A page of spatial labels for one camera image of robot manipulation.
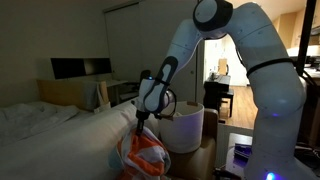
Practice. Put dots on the dark side table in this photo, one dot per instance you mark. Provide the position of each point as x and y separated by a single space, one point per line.
235 140

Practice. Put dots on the white bed mattress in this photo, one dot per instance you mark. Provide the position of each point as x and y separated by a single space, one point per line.
73 146

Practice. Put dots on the wooden bed headboard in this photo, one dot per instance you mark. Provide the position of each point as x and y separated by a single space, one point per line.
63 93

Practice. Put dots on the black vertical pole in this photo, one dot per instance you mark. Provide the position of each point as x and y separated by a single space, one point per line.
305 33

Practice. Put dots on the white round fabric bag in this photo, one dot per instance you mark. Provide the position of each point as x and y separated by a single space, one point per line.
185 130

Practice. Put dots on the white closet door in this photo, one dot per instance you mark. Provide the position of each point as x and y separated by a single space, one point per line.
126 40

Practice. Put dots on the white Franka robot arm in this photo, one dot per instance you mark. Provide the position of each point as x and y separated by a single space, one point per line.
270 76

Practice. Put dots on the black office chair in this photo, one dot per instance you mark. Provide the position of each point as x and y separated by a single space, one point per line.
128 95

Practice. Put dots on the black monitor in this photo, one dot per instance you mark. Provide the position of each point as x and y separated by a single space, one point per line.
66 67

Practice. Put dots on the crumpled white duvet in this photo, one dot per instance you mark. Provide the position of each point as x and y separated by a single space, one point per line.
33 116

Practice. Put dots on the white desk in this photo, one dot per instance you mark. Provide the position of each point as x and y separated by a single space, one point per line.
115 83

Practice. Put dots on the dark dining table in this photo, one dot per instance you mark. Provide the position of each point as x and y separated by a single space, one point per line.
216 86

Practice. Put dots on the purple lit control device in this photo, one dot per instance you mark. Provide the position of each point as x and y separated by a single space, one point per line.
242 153

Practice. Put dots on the orange white striped towel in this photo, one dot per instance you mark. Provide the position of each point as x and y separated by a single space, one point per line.
143 156

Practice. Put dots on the white kitchen counter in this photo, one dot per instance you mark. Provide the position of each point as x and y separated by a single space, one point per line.
292 51

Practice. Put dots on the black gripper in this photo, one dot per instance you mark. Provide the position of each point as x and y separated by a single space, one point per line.
142 119

